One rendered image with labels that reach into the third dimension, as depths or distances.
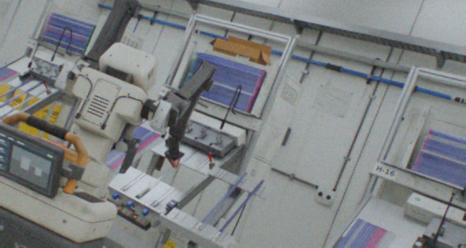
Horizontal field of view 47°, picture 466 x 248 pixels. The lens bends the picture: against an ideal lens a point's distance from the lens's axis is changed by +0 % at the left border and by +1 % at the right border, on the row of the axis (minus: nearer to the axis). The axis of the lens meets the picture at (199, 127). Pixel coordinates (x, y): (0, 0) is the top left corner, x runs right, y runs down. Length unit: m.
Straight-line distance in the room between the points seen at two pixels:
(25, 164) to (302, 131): 3.14
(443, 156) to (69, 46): 2.65
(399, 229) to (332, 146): 1.89
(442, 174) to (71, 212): 1.71
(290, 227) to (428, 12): 2.02
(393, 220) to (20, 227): 1.69
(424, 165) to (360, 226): 0.42
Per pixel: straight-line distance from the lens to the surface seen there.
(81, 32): 4.08
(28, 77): 4.16
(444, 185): 2.74
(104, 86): 2.12
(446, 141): 2.74
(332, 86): 4.59
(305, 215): 4.45
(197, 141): 3.07
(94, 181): 2.13
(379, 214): 2.72
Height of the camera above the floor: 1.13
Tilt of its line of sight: 1 degrees up
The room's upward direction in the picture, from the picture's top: 22 degrees clockwise
